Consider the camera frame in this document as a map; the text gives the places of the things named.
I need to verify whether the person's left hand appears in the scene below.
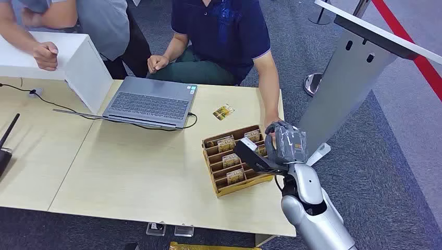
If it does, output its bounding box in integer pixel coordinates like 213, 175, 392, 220
264, 115, 283, 130

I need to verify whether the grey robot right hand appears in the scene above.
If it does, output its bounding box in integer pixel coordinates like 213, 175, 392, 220
265, 120, 309, 166

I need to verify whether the person's hand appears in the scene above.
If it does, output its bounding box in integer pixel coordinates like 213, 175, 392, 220
32, 42, 59, 72

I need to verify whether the person's right hand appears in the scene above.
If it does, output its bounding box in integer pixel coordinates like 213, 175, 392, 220
147, 55, 170, 74

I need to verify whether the person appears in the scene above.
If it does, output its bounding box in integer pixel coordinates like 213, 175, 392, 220
147, 0, 283, 130
0, 0, 153, 80

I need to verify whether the wooden card holder tray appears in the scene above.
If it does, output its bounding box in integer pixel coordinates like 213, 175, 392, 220
201, 124, 276, 198

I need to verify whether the grey laptop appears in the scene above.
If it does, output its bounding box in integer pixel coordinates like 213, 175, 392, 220
52, 76, 199, 130

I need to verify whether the white box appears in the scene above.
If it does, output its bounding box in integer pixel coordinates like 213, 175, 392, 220
0, 31, 114, 115

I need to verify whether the chrome stanchion base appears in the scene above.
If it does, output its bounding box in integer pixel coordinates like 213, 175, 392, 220
302, 72, 324, 97

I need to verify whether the grey kiosk stand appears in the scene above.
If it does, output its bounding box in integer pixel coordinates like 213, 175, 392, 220
298, 0, 442, 167

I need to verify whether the black router with antenna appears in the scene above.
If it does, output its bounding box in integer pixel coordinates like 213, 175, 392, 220
0, 113, 21, 179

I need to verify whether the dark stanchion base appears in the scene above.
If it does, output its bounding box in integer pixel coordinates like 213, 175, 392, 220
308, 0, 333, 26

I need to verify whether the yellow packet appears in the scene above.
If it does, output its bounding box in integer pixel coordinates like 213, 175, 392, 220
168, 241, 262, 250

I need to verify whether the floor socket box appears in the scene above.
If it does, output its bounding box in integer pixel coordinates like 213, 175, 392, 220
174, 224, 195, 238
145, 222, 167, 237

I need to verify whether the red barrier belt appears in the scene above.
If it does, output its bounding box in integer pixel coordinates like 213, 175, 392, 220
371, 0, 442, 103

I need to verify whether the black laptop cable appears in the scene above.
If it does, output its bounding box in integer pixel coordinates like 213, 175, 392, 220
0, 83, 199, 132

